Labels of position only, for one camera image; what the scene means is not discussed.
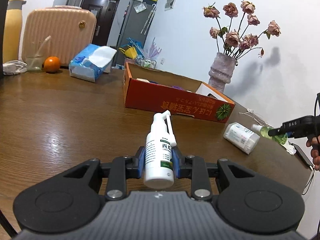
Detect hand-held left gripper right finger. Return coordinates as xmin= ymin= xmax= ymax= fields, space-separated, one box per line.
xmin=172 ymin=146 xmax=258 ymax=201

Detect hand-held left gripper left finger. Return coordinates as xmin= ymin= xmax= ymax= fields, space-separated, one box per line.
xmin=62 ymin=146 xmax=146 ymax=201

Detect green spray bottle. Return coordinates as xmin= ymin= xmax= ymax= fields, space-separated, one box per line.
xmin=251 ymin=124 xmax=289 ymax=145

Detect white spray bottle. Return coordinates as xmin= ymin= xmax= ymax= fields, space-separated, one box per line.
xmin=143 ymin=112 xmax=179 ymax=189

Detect orange cardboard box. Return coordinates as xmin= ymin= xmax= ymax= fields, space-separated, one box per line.
xmin=122 ymin=62 xmax=236 ymax=124

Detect person's right hand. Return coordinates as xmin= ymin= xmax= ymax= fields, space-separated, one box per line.
xmin=306 ymin=135 xmax=320 ymax=172

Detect black power bank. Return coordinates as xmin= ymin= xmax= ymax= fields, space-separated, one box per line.
xmin=291 ymin=143 xmax=314 ymax=169

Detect white cotton swab tub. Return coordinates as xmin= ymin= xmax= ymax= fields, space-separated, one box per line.
xmin=223 ymin=122 xmax=261 ymax=155

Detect grey ribbed vase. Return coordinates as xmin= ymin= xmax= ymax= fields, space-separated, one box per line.
xmin=208 ymin=52 xmax=237 ymax=93

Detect dried pink roses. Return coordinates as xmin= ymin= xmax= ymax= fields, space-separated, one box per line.
xmin=202 ymin=0 xmax=282 ymax=61

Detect blue tissue pack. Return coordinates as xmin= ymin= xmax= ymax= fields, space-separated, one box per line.
xmin=68 ymin=44 xmax=118 ymax=83

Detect purple dried flowers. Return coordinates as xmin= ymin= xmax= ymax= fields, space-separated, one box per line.
xmin=146 ymin=37 xmax=163 ymax=61

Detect orange fruit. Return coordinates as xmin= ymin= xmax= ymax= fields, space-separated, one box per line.
xmin=44 ymin=56 xmax=61 ymax=74

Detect grey refrigerator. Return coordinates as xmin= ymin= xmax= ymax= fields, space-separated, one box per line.
xmin=116 ymin=0 xmax=157 ymax=53

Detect hanging folded umbrella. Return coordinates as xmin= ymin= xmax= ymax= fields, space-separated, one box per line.
xmin=140 ymin=4 xmax=158 ymax=36

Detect black metal rod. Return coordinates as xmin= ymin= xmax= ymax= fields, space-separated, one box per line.
xmin=0 ymin=209 xmax=18 ymax=237

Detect dark brown door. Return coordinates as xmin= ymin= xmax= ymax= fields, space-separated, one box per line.
xmin=80 ymin=0 xmax=118 ymax=47

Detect clear straw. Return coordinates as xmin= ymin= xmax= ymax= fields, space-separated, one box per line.
xmin=37 ymin=35 xmax=52 ymax=58

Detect pink ribbed suitcase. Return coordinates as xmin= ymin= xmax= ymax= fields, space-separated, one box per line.
xmin=21 ymin=5 xmax=98 ymax=68

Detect paper on refrigerator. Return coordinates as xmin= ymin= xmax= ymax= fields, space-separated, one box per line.
xmin=134 ymin=1 xmax=148 ymax=13

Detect yellow thermos bottle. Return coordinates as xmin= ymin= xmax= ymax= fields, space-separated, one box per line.
xmin=2 ymin=0 xmax=27 ymax=64

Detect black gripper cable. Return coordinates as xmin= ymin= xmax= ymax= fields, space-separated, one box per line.
xmin=313 ymin=92 xmax=320 ymax=118

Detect black charging cable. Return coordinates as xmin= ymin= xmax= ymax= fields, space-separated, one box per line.
xmin=301 ymin=165 xmax=315 ymax=196

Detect wire rack with bottles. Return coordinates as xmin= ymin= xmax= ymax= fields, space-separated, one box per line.
xmin=136 ymin=56 xmax=158 ymax=69

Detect blue stick frame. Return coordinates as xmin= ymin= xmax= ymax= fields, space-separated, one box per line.
xmin=126 ymin=37 xmax=145 ymax=53

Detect white coiled cable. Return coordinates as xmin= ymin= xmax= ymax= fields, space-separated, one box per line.
xmin=2 ymin=60 xmax=28 ymax=76

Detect framed wall picture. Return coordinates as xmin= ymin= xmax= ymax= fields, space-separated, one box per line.
xmin=164 ymin=0 xmax=179 ymax=11

